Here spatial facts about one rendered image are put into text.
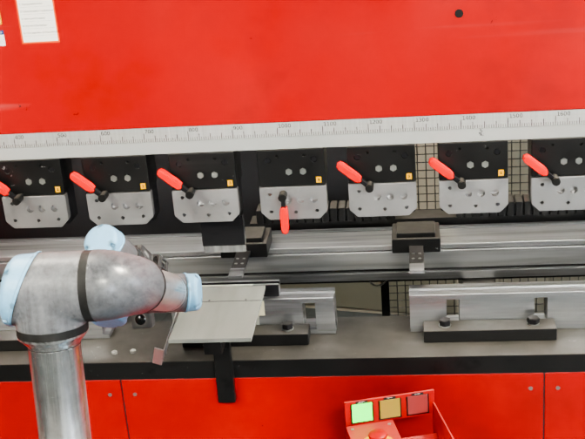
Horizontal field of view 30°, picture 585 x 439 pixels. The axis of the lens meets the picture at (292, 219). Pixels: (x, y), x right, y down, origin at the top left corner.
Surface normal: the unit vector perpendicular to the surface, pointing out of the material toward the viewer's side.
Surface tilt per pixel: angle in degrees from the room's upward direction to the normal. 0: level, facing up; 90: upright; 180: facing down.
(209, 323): 0
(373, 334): 0
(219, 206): 90
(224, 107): 90
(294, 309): 90
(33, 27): 90
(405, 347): 0
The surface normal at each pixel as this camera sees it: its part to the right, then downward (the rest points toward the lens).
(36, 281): -0.07, -0.22
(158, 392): -0.09, 0.37
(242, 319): -0.07, -0.93
